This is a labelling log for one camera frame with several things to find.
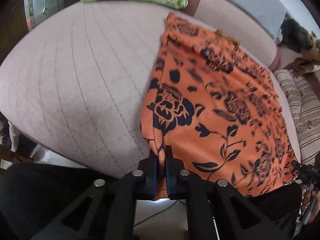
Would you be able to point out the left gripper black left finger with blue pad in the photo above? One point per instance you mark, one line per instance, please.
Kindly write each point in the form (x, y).
(106, 211)

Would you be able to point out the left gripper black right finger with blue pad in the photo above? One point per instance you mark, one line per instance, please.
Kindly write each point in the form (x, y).
(216, 210)

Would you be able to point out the grey blue pillow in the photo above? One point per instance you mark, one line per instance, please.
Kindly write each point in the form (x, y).
(270, 14)

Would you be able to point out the brown patterned cloth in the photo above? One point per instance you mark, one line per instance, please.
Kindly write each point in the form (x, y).
(308, 62)

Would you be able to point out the orange black floral garment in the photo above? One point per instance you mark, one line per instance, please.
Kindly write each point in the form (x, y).
(214, 107)

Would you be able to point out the dark furry item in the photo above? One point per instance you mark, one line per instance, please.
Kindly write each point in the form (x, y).
(295, 37)

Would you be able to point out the striped beige bedding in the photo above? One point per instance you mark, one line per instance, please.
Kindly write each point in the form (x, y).
(304, 108)

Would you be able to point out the person's right hand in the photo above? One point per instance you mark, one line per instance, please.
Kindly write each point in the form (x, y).
(306, 201)

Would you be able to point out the pink bolster pillow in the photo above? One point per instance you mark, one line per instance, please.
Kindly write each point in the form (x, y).
(233, 22)

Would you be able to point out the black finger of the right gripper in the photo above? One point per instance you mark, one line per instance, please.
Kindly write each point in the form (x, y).
(308, 174)

